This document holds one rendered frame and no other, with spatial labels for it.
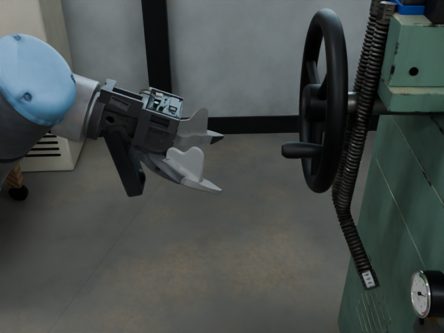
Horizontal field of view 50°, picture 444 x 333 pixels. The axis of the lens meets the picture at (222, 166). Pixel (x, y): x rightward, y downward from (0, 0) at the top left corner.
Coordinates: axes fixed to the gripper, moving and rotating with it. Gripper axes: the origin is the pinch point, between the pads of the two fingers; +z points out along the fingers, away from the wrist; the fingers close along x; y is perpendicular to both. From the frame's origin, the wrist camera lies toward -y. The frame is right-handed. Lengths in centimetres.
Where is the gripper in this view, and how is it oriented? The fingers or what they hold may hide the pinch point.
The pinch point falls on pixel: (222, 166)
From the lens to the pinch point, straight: 72.6
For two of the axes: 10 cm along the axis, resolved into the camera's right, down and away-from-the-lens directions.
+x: 0.2, -5.5, 8.3
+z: 9.4, 2.9, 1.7
